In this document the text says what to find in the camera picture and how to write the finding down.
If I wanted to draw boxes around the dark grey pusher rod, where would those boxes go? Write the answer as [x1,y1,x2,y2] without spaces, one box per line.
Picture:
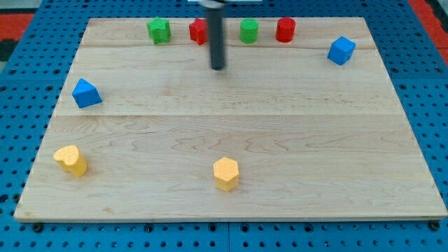
[202,0,225,71]

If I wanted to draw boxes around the light wooden board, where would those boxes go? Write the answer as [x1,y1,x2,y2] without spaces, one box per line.
[15,17,447,223]

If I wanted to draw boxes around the yellow hexagon block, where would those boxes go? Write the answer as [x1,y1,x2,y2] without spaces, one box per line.
[213,157,239,192]

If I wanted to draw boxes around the blue cube block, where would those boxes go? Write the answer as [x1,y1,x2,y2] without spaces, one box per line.
[327,36,356,66]

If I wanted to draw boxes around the blue triangular prism block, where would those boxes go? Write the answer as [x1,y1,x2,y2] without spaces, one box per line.
[72,78,102,109]

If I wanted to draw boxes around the red cylinder block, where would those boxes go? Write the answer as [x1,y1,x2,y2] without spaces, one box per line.
[275,17,296,43]

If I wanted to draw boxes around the green cylinder block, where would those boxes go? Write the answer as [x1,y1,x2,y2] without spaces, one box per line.
[239,17,258,43]

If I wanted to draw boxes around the yellow heart block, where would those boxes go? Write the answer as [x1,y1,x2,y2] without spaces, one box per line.
[53,145,88,176]

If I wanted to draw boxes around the green star block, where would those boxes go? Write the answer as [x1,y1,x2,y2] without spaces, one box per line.
[146,17,172,44]

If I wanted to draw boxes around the red star block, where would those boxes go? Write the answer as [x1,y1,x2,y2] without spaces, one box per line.
[189,17,208,46]

